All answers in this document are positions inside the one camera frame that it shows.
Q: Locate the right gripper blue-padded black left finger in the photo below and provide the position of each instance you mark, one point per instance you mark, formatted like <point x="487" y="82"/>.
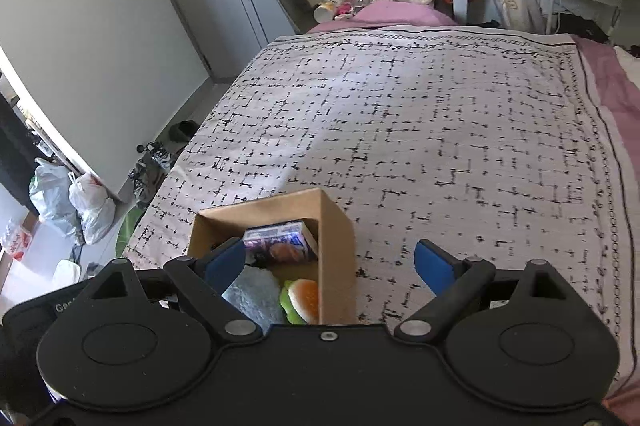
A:
<point x="200" y="283"/>

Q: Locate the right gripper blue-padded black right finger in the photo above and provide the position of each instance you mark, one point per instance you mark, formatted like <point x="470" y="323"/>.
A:
<point x="456" y="284"/>

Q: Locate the blue planet tissue pack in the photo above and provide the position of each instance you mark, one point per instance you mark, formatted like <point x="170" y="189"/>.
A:
<point x="290" y="242"/>

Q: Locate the grey plush toy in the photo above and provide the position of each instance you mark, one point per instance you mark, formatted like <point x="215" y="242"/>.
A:
<point x="255" y="292"/>

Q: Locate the burger plush toy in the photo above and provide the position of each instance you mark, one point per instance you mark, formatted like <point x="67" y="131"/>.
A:
<point x="299" y="300"/>

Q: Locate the brown cardboard box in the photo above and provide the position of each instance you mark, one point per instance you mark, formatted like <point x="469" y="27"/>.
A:
<point x="335" y="265"/>

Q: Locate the white plastic bag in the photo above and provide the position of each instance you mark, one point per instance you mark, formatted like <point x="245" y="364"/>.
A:
<point x="95" y="208"/>

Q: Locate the shoes on floor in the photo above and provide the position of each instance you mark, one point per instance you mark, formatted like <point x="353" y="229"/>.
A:
<point x="156" y="160"/>

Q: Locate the white patterned bed cover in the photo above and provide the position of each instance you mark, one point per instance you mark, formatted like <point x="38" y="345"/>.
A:
<point x="256" y="143"/>

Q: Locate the grey plastic bag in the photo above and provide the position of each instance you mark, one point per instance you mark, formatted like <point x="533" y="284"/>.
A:
<point x="48" y="192"/>

